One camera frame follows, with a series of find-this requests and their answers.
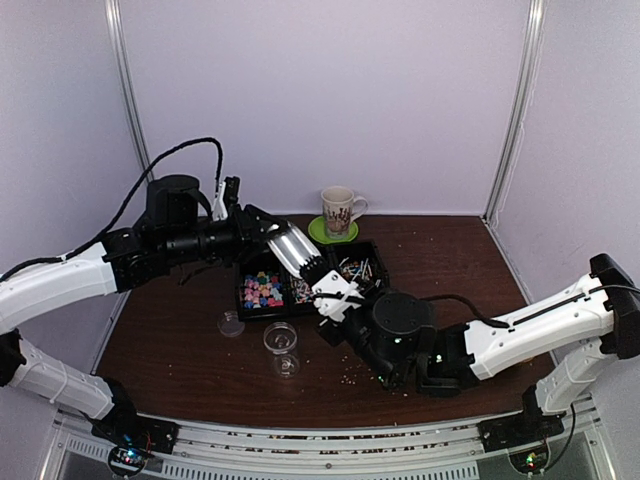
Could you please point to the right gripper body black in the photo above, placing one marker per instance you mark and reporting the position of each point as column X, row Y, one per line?
column 326, row 334

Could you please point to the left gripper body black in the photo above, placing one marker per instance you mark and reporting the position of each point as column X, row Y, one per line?
column 232, row 244

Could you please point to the metal candy scoop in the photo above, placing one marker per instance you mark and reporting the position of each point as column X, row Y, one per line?
column 292, row 248

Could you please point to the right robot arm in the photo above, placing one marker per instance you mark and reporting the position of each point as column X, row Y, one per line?
column 446, row 345

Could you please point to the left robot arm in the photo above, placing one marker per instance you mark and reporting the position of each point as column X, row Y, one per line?
column 179, row 226

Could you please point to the black bin star candies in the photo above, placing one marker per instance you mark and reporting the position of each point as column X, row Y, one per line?
column 261, row 291

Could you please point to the green saucer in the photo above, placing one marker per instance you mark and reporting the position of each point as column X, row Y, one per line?
column 316, row 231

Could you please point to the black bin small lollipops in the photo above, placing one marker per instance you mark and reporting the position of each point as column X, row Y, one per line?
column 360, row 262

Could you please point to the clear plastic jar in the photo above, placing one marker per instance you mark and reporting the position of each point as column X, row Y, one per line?
column 280, row 340

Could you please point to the ceramic mug coral pattern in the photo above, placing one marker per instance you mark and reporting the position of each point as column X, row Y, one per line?
column 341, row 207

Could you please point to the clear jar lid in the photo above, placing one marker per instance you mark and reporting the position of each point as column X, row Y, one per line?
column 230, row 325

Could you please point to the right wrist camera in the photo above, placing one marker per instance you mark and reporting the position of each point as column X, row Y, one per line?
column 334, row 296

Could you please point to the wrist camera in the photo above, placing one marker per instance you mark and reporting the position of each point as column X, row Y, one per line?
column 225, row 198
column 334, row 296

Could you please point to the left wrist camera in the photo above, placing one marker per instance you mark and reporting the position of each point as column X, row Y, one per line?
column 225, row 198

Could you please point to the aluminium front rail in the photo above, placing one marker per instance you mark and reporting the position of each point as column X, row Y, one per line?
column 441, row 450

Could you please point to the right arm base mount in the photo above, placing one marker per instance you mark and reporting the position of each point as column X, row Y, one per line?
column 517, row 430

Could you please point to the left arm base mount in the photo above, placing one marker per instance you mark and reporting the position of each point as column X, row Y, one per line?
column 128, row 429

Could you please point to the left aluminium corner post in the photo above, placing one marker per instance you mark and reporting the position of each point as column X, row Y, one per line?
column 115, row 30

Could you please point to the aluminium corner post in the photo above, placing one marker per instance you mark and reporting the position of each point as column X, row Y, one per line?
column 524, row 87
column 115, row 30

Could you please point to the right aluminium corner post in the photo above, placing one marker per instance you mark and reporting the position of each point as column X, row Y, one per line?
column 524, row 87

